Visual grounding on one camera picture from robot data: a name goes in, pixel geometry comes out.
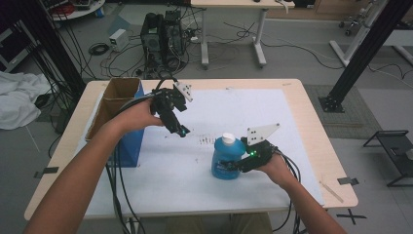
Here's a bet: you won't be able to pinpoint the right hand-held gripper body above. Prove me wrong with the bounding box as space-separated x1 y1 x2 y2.
239 123 282 174

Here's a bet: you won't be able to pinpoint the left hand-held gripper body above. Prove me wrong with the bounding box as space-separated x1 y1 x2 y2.
150 81 195 114

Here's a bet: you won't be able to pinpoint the blue bottle with white cap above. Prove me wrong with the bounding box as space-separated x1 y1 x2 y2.
210 132 247 181

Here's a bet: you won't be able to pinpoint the blue cardboard box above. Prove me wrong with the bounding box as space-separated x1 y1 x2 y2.
85 76 146 169

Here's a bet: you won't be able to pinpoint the person's right hand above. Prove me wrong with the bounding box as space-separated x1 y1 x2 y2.
255 153 295 187

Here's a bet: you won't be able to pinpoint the person's left hand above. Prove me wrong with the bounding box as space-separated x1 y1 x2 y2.
127 98 166 132

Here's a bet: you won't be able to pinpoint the white table mat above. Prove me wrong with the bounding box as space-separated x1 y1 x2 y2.
75 88 326 219

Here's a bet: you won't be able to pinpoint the black computer tower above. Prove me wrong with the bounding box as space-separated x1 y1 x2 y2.
139 10 187 80

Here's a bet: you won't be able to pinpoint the person's khaki trousers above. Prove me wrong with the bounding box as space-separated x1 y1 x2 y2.
163 212 275 234

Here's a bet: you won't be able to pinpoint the small white device box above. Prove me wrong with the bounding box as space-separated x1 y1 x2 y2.
108 28 131 53

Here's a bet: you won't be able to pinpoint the thin wooden stick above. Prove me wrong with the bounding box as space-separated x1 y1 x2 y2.
319 179 345 205

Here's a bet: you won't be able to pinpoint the black tape piece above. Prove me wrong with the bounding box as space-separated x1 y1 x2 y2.
33 166 60 179
336 176 360 186

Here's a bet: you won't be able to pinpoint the grey floor mat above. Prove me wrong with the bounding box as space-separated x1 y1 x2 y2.
303 84 385 140

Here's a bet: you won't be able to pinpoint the white-legged desk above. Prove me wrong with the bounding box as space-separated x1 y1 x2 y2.
190 0 296 70

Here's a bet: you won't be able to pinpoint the round white table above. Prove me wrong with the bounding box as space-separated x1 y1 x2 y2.
48 0 107 22

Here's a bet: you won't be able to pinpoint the black metal stand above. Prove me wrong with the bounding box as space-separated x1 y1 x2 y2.
362 129 413 188

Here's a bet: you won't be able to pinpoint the white cloth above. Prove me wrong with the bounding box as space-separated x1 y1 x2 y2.
0 70 53 132

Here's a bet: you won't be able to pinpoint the white metal stand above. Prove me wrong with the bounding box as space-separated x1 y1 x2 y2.
328 0 392 68

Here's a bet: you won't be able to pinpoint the dark grey shelf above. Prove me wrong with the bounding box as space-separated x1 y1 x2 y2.
0 19 41 74

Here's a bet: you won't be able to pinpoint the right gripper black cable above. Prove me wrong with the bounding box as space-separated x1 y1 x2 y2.
272 147 304 234

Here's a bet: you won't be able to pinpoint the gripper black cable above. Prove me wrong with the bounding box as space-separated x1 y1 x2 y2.
104 77 179 234
272 147 304 234

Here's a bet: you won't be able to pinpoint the coiled black cable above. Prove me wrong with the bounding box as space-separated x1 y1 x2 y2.
88 42 111 57

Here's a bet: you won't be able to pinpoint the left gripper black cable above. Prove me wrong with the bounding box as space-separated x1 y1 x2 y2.
104 77 179 234

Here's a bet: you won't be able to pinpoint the black curtain post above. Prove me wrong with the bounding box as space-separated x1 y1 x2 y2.
31 0 88 100

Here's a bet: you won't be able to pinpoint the black aluminium post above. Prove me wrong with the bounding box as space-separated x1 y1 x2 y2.
318 0 413 114

